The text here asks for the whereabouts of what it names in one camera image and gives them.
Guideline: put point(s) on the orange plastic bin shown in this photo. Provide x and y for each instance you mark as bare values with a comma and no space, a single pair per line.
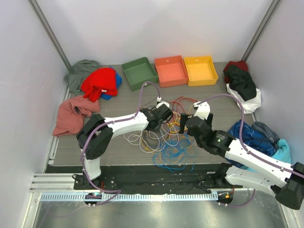
171,71

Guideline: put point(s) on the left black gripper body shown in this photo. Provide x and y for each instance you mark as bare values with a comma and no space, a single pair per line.
151,129

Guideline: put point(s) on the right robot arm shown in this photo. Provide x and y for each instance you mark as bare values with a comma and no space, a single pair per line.
282,180

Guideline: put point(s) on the right aluminium frame post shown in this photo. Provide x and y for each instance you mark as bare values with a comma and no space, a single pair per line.
272,8

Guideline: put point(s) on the blue plaid shirt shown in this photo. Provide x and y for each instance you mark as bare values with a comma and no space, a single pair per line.
252,138

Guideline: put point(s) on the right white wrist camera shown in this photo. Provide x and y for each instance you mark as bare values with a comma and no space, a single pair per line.
202,110

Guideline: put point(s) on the cyan cloth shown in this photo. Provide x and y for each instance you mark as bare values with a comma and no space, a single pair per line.
283,152

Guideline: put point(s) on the slotted cable duct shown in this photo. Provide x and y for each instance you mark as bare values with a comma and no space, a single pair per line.
86,196

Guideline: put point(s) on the green plastic bin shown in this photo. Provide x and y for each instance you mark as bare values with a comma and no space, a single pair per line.
138,71

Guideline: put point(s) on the left aluminium frame post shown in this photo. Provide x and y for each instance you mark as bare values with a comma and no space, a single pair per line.
49,31

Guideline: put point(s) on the black cloth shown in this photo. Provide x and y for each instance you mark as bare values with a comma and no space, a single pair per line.
241,82

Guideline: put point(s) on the yellow plastic bin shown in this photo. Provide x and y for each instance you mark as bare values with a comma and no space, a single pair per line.
201,71

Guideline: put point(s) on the pink cloth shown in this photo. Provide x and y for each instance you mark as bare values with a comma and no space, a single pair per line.
71,114

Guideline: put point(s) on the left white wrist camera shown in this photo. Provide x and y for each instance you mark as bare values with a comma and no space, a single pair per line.
162,106

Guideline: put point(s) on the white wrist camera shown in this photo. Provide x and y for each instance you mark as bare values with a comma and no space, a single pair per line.
202,110
162,106

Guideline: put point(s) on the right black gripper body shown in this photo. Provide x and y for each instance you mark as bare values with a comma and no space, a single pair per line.
209,119

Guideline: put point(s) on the aluminium frame post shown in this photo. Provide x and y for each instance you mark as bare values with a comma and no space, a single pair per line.
49,31
272,8

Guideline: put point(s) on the grey blue cloth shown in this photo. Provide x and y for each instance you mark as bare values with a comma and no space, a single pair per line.
266,132

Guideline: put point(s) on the dark red cloth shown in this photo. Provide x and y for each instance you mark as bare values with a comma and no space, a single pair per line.
239,68

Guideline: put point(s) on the aluminium rail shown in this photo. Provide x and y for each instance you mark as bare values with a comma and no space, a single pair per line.
49,182

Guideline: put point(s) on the white cloth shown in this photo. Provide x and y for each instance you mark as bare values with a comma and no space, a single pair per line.
249,106

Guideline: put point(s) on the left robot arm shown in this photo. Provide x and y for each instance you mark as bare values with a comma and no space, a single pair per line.
95,136

